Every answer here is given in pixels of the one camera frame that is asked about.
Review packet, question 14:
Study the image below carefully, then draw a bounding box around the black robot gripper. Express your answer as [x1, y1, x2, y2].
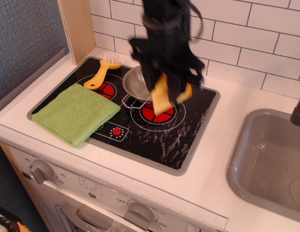
[129, 20, 204, 104]

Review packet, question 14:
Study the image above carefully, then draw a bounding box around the yellow toy cheese wedge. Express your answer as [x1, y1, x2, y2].
[150, 73, 193, 116]

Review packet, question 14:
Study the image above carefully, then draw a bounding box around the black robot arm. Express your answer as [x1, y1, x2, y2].
[129, 0, 204, 103]

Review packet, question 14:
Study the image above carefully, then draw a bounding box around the black toy stove top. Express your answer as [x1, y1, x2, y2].
[27, 56, 221, 177]

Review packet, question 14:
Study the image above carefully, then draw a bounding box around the small steel wok pan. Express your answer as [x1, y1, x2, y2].
[121, 66, 152, 109]

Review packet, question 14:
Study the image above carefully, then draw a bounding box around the yellow dish brush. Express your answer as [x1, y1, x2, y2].
[83, 53, 122, 90]

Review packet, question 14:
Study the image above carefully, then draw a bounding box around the green microfiber cloth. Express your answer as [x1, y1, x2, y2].
[32, 84, 120, 147]

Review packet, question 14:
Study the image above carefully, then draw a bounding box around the grey toy sink basin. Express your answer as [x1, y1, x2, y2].
[227, 109, 300, 222]

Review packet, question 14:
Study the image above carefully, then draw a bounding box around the grey right oven knob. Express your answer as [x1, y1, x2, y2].
[123, 203, 154, 231]

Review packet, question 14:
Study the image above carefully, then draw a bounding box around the grey oven knob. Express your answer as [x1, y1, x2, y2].
[123, 203, 154, 231]
[30, 159, 54, 185]

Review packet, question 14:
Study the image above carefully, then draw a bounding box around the grey faucet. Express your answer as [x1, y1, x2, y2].
[290, 99, 300, 127]

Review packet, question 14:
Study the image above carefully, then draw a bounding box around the grey left oven knob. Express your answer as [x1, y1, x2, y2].
[30, 159, 54, 185]

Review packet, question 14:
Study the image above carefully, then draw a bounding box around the orange black striped object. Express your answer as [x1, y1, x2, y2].
[0, 216, 29, 232]

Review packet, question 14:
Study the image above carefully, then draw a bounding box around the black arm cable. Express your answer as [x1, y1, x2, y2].
[186, 0, 204, 43]

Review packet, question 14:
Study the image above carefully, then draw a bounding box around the wooden side post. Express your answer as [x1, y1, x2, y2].
[58, 0, 96, 65]

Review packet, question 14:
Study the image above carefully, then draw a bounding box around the grey oven door handle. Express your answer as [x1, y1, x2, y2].
[62, 203, 111, 232]

